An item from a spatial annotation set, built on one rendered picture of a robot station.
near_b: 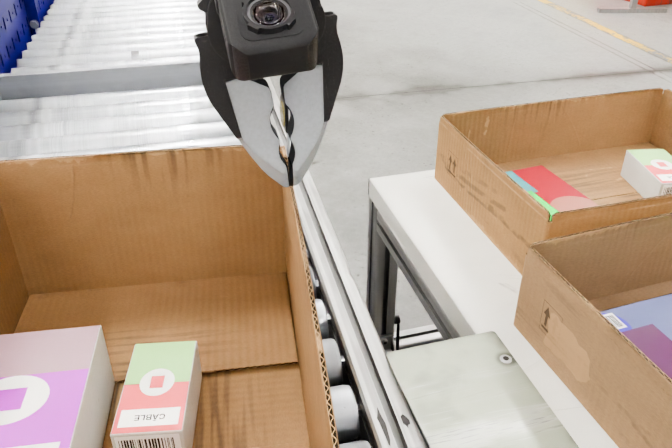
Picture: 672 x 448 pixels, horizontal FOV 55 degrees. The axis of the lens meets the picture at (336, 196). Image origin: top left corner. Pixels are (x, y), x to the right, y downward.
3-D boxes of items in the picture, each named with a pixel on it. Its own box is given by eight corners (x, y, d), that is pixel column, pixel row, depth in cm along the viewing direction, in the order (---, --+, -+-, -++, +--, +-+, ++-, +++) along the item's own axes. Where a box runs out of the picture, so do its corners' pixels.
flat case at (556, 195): (539, 173, 95) (541, 164, 94) (632, 240, 80) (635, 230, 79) (459, 189, 91) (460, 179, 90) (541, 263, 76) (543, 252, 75)
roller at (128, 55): (243, 55, 157) (246, 69, 154) (15, 71, 147) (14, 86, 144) (243, 39, 153) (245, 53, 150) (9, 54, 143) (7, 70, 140)
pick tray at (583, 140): (803, 238, 81) (834, 167, 76) (535, 292, 72) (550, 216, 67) (648, 144, 105) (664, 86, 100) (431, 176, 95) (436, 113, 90)
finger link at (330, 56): (344, 110, 45) (330, -20, 40) (349, 118, 43) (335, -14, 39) (277, 122, 44) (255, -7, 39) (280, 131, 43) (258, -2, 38)
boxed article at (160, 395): (202, 376, 60) (197, 339, 58) (189, 469, 51) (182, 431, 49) (142, 380, 60) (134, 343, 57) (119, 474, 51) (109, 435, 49)
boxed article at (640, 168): (655, 176, 94) (663, 148, 92) (693, 212, 86) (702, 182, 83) (619, 177, 94) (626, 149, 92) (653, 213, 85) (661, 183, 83)
